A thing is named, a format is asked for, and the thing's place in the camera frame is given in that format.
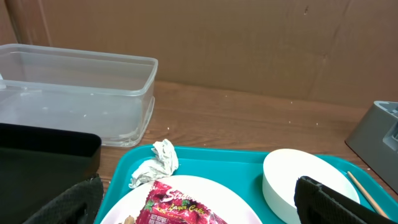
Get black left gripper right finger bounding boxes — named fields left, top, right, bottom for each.
left=294, top=176, right=395, bottom=224

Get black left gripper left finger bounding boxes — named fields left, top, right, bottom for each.
left=24, top=174, right=104, bottom=224

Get white bowl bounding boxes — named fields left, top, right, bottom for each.
left=262, top=149, right=360, bottom=224

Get wooden chopstick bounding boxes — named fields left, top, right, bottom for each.
left=347, top=171, right=390, bottom=219

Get white round plate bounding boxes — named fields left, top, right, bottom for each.
left=99, top=174, right=264, bottom=224

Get red snack wrapper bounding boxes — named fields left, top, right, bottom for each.
left=136, top=180, right=226, bottom=224

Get white napkin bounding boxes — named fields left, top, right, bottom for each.
left=128, top=139, right=179, bottom=189

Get grey dishwasher rack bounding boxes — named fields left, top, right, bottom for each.
left=345, top=101, right=397, bottom=191

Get peanut shells food scraps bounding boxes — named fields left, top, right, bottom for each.
left=119, top=216, right=136, bottom=224

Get black plastic tray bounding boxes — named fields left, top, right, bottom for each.
left=1, top=123, right=101, bottom=223

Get teal serving tray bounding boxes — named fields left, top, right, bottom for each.
left=95, top=145, right=397, bottom=223

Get clear plastic bin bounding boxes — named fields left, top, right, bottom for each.
left=1, top=44, right=158, bottom=147

